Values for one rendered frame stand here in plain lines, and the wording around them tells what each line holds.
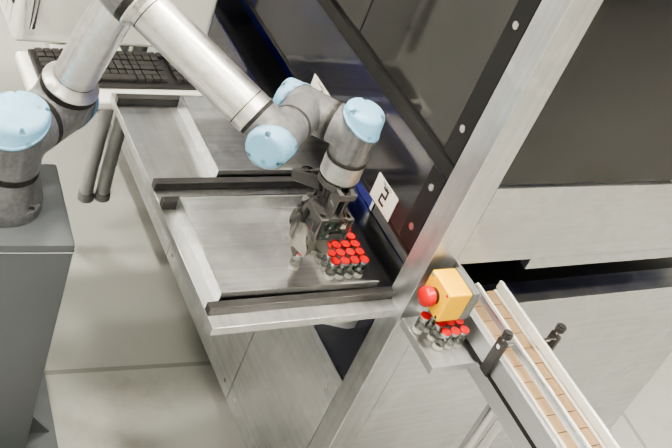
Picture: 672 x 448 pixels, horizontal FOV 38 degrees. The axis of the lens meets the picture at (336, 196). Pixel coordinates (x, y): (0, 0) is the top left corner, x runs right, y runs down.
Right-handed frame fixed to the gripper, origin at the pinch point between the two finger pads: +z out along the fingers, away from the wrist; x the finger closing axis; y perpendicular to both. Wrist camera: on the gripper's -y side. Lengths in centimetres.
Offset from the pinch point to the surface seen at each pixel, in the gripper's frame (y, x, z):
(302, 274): 2.4, 1.3, 5.2
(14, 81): -182, -8, 93
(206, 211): -16.5, -12.7, 5.2
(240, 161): -32.2, 0.5, 5.2
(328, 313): 12.7, 2.7, 5.5
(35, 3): -79, -35, -2
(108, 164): -97, -2, 60
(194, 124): -41.1, -8.1, 2.2
